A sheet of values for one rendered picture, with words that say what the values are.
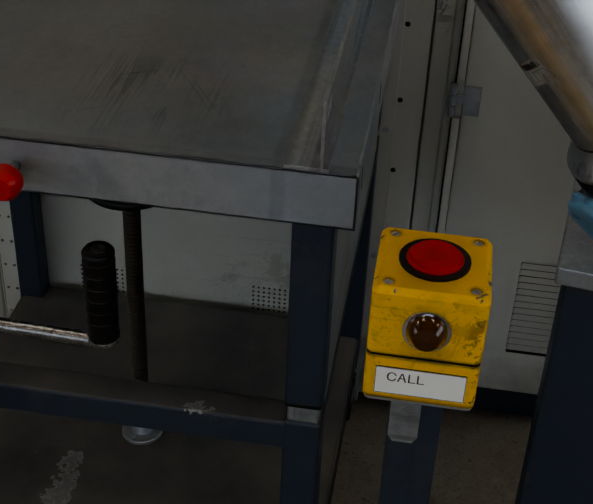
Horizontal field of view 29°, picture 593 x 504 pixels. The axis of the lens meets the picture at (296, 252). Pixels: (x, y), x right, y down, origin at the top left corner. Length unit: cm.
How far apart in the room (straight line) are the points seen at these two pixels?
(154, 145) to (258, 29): 27
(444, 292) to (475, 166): 98
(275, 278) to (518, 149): 47
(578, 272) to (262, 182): 30
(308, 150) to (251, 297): 94
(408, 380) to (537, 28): 27
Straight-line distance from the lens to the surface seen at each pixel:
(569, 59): 86
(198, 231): 188
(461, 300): 77
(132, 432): 170
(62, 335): 112
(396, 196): 179
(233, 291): 194
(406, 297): 77
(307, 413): 119
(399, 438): 88
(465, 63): 166
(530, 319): 189
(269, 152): 102
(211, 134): 104
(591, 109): 88
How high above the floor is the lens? 135
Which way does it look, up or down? 35 degrees down
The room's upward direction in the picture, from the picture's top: 3 degrees clockwise
